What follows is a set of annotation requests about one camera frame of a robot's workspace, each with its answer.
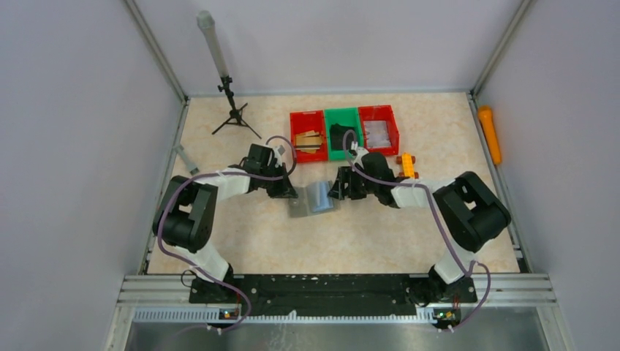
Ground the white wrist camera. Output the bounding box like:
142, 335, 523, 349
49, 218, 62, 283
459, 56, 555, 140
271, 145, 286, 165
345, 141, 369, 165

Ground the grey card holder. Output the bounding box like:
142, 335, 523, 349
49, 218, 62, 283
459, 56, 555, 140
287, 181, 339, 219

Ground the black item in bin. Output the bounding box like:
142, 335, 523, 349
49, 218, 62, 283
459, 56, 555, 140
329, 124, 357, 151

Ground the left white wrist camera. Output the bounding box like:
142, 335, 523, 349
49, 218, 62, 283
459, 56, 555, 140
271, 145, 286, 165

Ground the left red bin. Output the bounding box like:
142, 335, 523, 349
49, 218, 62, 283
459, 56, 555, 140
290, 110, 328, 163

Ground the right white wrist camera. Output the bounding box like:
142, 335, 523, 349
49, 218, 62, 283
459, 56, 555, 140
345, 141, 369, 165

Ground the black tripod with grey tube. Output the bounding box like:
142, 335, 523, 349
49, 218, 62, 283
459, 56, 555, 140
197, 10, 262, 140

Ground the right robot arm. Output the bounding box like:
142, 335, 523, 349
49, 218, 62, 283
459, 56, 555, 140
328, 148, 512, 303

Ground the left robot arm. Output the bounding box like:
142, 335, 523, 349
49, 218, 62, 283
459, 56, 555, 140
152, 143, 298, 282

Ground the right red bin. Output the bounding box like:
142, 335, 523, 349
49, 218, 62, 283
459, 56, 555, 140
358, 105, 400, 156

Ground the orange flashlight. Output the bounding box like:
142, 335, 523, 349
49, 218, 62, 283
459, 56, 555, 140
477, 105, 502, 165

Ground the clear bag in bin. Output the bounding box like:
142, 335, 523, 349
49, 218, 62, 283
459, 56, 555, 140
363, 121, 391, 148

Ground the small grey bracket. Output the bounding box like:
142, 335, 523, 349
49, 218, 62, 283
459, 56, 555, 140
173, 143, 200, 176

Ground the red bin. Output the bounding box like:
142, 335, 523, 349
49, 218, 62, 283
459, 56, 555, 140
290, 110, 328, 163
358, 105, 400, 156

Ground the yellow toy brick car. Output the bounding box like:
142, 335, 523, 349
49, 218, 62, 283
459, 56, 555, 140
396, 152, 419, 179

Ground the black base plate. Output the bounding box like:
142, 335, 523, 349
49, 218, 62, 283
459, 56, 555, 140
189, 273, 477, 317

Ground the green bin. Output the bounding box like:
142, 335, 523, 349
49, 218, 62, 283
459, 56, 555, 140
323, 107, 365, 161

